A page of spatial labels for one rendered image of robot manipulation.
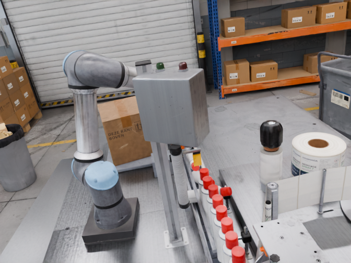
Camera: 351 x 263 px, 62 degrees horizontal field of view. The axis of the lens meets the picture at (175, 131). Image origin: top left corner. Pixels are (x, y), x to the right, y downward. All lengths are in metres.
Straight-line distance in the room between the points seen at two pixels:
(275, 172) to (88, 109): 0.76
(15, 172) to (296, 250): 3.03
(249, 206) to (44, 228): 0.87
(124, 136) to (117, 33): 3.77
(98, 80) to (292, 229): 0.73
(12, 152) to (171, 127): 2.67
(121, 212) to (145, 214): 0.14
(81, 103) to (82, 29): 4.22
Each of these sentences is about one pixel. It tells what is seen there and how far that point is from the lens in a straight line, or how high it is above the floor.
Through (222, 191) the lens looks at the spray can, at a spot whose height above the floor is 0.97.
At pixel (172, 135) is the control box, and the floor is 1.32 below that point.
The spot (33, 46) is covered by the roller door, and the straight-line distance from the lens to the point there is 5.65.
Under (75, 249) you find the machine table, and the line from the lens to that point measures 1.27.
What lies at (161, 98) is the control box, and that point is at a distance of 0.76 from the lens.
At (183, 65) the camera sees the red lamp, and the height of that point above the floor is 1.49.
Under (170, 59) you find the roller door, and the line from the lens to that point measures 5.21.
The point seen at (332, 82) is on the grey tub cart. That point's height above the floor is 0.65.
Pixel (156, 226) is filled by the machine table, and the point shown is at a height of 0.83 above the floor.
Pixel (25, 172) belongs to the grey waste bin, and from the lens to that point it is 3.47.
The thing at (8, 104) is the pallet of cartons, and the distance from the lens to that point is 4.69.
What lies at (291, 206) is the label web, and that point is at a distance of 1.12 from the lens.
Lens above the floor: 1.67
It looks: 26 degrees down
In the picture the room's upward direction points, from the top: 9 degrees counter-clockwise
